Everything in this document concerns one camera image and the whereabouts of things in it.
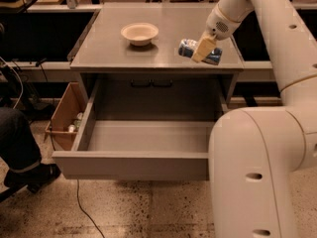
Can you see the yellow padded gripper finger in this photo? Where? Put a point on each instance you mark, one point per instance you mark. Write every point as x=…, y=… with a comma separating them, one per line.
x=205, y=46

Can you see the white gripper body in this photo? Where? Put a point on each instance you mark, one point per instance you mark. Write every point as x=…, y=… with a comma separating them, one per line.
x=218, y=25

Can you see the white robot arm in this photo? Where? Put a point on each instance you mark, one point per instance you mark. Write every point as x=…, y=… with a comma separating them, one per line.
x=253, y=150

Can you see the grey drawer cabinet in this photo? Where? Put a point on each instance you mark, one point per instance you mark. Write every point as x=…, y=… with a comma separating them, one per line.
x=106, y=54

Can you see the open grey top drawer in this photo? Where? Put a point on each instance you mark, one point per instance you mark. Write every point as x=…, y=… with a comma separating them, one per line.
x=138, y=130

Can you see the white paper bowl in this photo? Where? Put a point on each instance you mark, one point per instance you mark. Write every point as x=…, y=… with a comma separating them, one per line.
x=139, y=34

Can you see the white items in box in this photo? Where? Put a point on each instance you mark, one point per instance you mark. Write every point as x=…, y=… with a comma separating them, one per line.
x=74, y=126

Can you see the brown cardboard box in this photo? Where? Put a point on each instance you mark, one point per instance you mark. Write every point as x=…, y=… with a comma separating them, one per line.
x=71, y=104

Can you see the dark trouser leg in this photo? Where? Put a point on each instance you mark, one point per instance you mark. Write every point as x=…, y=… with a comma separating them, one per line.
x=18, y=148

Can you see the black shoe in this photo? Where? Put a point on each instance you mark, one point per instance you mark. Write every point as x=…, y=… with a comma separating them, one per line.
x=35, y=178

